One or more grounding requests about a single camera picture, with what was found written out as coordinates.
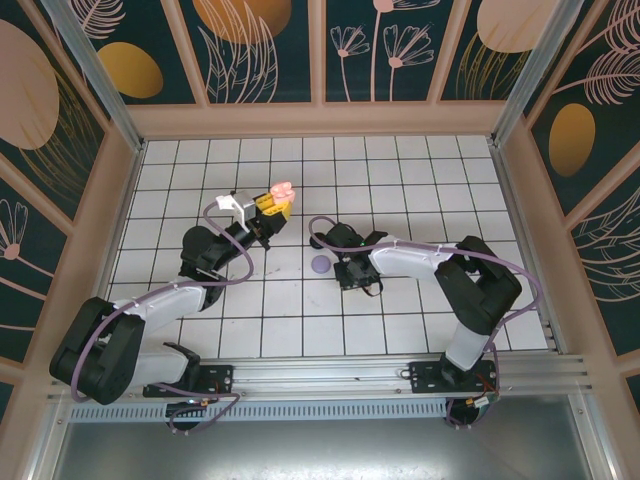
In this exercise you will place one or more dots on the pink earbud charging case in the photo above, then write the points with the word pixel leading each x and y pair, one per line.
pixel 282 192

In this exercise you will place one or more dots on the purple earbud charging case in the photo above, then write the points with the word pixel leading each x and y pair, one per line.
pixel 320 264

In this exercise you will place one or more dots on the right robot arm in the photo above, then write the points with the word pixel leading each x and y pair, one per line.
pixel 415 261

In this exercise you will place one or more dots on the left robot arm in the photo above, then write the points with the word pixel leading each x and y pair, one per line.
pixel 165 301

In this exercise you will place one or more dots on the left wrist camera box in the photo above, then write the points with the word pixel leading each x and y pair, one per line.
pixel 244 206

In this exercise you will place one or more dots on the aluminium mounting rail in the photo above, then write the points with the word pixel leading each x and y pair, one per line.
pixel 320 375

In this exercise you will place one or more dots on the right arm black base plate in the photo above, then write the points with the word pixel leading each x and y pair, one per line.
pixel 425 377

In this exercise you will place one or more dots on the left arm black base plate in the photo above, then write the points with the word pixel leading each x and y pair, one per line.
pixel 215 379

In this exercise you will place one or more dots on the aluminium frame post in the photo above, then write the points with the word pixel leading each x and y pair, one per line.
pixel 530 70
pixel 100 85

